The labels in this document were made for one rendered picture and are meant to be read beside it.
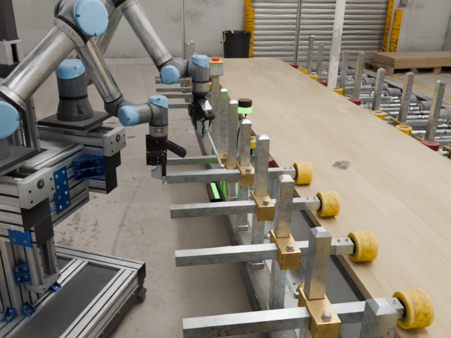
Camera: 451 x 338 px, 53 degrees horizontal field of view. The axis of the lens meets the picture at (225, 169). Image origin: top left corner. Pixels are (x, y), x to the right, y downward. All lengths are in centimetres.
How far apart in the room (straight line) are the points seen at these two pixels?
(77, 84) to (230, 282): 139
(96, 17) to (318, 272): 102
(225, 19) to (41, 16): 354
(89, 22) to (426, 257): 119
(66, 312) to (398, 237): 146
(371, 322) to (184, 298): 188
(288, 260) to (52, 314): 134
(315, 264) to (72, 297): 154
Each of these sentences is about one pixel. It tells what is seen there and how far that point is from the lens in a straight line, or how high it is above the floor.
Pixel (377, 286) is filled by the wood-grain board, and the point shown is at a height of 90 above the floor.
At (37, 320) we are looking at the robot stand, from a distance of 222.
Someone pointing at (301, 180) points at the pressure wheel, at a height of 93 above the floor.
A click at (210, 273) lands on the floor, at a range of 271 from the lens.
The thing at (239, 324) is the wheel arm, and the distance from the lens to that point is 95.
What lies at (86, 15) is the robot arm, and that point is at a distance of 150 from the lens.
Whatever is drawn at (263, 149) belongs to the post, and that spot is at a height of 112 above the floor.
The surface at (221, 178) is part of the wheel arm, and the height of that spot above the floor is 94.
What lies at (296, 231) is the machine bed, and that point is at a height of 71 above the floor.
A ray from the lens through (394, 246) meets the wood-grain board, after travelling 138.
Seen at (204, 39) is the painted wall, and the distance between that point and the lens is 963.
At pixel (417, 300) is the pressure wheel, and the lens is 106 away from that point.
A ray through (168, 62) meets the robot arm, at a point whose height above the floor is 129.
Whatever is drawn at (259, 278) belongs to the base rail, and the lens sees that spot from 150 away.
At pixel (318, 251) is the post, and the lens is 94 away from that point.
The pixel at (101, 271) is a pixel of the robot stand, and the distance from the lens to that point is 243.
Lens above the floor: 159
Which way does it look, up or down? 23 degrees down
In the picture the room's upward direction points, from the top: 1 degrees clockwise
